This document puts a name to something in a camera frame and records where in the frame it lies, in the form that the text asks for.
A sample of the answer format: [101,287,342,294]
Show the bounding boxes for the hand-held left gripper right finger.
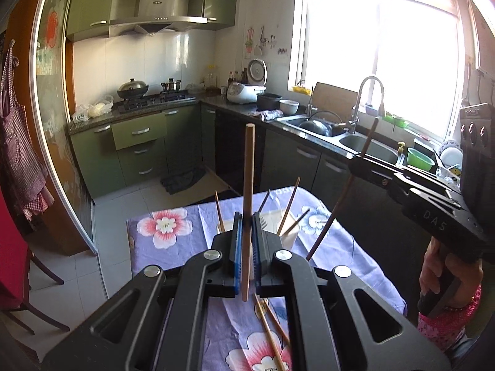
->
[252,212,451,371]

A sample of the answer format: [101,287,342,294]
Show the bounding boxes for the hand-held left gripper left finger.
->
[41,212,245,371]

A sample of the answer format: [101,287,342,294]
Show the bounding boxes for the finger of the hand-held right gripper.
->
[348,154,463,203]

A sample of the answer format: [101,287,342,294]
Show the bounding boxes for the white utensil holder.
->
[217,211,301,279]

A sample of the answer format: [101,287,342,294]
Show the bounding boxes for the black plastic fork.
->
[258,189,271,234]

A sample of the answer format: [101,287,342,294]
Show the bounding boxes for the person's right forearm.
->
[417,284,486,354]

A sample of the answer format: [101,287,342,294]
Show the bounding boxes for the person's right hand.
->
[420,236,484,312]

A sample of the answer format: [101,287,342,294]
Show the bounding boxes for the steel double sink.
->
[276,114,405,167]

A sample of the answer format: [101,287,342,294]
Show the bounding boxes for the purple floral tablecloth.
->
[127,187,407,371]

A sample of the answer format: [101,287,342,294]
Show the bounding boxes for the green plastic bowl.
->
[407,147,436,171]

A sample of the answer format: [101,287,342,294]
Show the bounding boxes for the green soap tray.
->
[383,114,410,128]

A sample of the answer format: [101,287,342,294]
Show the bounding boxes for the white plate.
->
[441,141,463,168]

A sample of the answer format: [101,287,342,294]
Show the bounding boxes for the steel kitchen faucet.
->
[346,76,385,135]

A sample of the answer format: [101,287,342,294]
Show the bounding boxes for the dark pan in sink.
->
[299,111,347,137]

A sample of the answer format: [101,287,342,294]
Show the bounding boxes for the dark under-sink cabinets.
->
[214,110,426,302]

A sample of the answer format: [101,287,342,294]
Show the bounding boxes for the brown cutting board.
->
[311,82,358,122]

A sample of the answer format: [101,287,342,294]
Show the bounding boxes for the dark floor mat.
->
[160,168,207,194]

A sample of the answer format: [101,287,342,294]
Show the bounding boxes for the white framed window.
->
[288,0,465,143]

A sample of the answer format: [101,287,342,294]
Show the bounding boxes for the crumpled counter cloth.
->
[251,110,284,122]

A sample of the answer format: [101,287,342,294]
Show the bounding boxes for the black cooker pot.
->
[257,93,283,111]

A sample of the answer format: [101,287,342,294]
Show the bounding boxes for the green lower drawer cabinets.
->
[70,102,217,198]

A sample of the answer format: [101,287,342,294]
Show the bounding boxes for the white rice cooker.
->
[226,59,268,105]

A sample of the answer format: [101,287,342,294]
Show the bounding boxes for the dark sauce bottles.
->
[227,67,249,85]

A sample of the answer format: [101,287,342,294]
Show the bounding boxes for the black gas stove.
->
[116,91,196,113]

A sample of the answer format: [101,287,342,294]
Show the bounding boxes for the dark wooden chair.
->
[0,236,70,333]

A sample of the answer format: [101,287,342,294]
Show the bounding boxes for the dark wok with lid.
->
[117,78,149,99]

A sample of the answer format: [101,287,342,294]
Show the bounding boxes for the white plastic bags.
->
[73,96,114,122]

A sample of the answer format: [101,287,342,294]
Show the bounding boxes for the glass sliding door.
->
[31,0,101,256]

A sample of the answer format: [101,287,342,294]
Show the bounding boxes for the red checkered apron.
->
[0,41,55,221]

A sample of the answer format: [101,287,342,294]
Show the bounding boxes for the steel range hood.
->
[109,0,208,37]

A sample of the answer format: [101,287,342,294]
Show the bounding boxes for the wall stickers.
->
[244,25,289,57]

